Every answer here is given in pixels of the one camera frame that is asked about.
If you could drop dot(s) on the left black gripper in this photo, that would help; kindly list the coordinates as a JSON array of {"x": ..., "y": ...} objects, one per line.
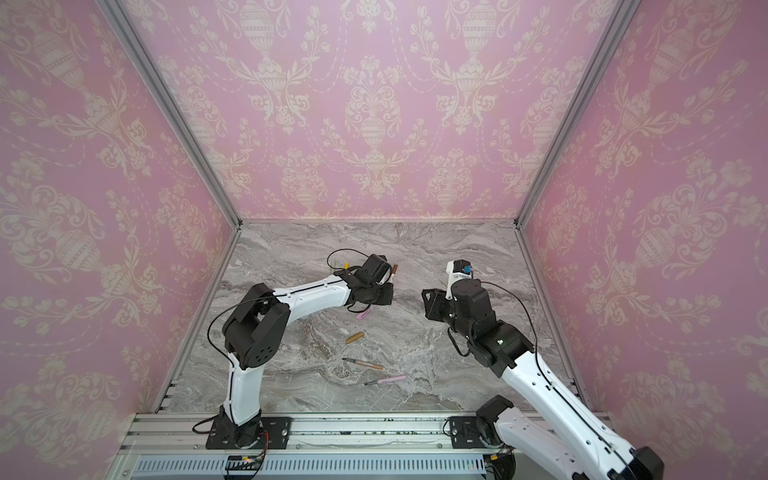
[{"x": 387, "y": 297}]

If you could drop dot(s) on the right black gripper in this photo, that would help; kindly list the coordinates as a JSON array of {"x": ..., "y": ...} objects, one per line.
[{"x": 436, "y": 302}]

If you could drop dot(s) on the pink pen cap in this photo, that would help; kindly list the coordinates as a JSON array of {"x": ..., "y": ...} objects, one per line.
[{"x": 364, "y": 314}]

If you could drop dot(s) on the tan brown pen cap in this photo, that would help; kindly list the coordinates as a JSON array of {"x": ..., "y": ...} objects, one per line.
[{"x": 355, "y": 337}]

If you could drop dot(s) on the brown fountain pen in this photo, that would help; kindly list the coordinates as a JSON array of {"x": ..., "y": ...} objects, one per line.
[{"x": 363, "y": 363}]

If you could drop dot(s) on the pink fountain pen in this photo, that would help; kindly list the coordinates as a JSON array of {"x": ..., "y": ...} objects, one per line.
[{"x": 387, "y": 380}]

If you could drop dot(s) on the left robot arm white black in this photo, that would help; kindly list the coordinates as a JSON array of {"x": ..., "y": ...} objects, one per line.
[{"x": 253, "y": 333}]

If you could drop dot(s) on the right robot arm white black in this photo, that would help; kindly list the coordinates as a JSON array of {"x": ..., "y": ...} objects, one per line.
[{"x": 574, "y": 443}]

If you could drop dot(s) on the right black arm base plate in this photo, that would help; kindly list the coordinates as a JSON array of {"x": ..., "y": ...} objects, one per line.
[{"x": 471, "y": 432}]

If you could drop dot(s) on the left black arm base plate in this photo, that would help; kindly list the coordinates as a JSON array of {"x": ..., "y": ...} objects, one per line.
[{"x": 271, "y": 433}]

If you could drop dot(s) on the white vented cable duct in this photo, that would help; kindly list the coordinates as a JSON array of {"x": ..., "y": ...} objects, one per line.
[{"x": 294, "y": 466}]

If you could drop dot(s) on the aluminium front rail frame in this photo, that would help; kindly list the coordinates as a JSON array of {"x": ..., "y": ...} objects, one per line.
[{"x": 326, "y": 433}]

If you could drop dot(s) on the right aluminium corner post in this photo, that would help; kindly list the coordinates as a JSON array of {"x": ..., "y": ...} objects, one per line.
[{"x": 617, "y": 24}]

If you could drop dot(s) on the aluminium corner post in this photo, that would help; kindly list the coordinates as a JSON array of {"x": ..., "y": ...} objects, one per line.
[
  {"x": 617, "y": 24},
  {"x": 148, "y": 69}
]

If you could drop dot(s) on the left aluminium corner post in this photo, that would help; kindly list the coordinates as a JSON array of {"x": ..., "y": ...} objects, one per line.
[{"x": 148, "y": 69}]

